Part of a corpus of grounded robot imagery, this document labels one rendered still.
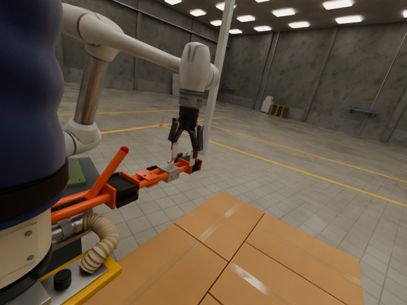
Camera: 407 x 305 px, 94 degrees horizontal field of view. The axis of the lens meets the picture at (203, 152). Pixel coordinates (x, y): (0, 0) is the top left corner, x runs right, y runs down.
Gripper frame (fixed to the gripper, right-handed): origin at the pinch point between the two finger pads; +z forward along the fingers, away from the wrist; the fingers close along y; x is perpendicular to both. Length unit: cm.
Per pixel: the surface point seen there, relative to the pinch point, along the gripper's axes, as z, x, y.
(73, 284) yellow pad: 12, -47, 12
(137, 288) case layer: 55, -20, 0
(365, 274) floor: 112, 142, 121
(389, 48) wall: -405, 1565, 255
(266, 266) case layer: 56, 28, 42
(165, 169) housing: 2.2, -10.9, 0.8
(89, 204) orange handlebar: 1.5, -39.4, 3.5
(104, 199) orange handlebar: 1.9, -35.8, 3.5
